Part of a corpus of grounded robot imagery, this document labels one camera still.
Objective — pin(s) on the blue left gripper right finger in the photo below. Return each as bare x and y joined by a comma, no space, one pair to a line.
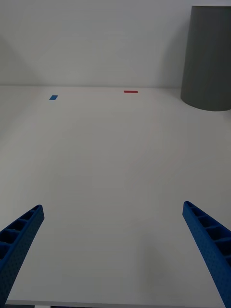
211,243

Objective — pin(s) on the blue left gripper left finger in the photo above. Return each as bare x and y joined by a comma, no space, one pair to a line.
16,247

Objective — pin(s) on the grey plastic waste bin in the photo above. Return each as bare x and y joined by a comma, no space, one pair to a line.
207,60

